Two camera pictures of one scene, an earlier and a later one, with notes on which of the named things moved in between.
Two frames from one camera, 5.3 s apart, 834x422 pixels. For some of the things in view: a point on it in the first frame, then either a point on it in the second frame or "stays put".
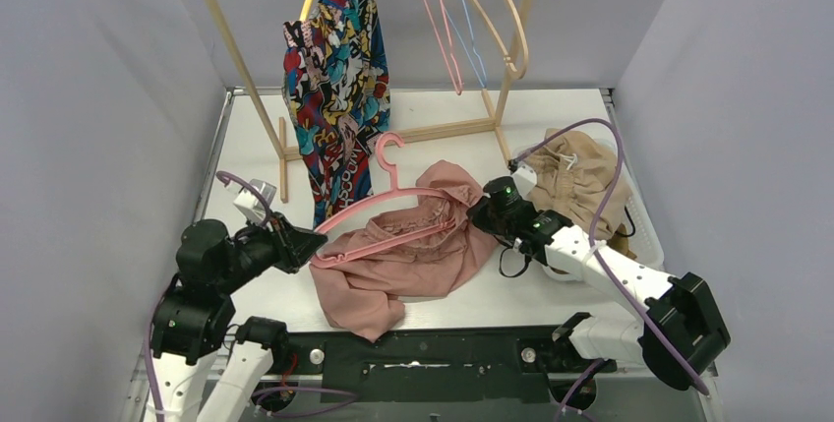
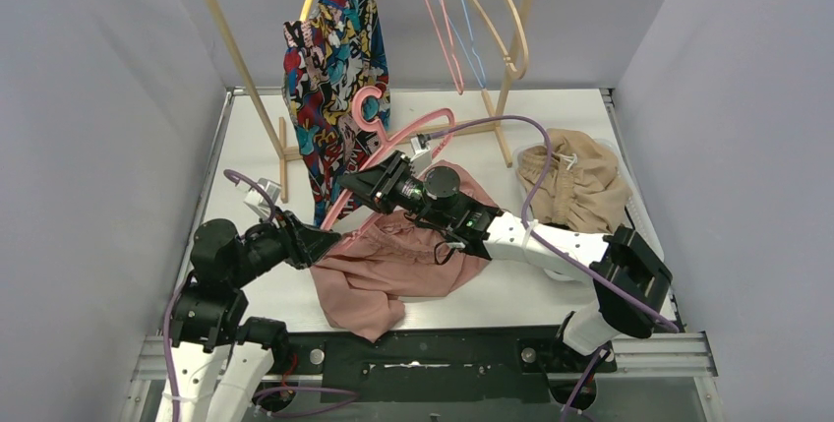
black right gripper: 479,217 -> 379,184
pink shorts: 421,252 stays put
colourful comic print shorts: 336,85 stays put
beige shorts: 574,172 stays put
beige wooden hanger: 522,31 stays put
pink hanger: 326,262 -> 390,138
